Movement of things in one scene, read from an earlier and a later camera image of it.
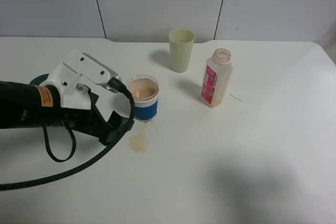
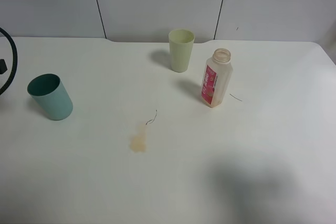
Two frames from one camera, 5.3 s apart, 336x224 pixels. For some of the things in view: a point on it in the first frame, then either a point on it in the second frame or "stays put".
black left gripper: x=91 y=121 → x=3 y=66
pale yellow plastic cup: x=181 y=42 stays put
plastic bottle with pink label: x=217 y=78 stays put
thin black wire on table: x=236 y=98 stays put
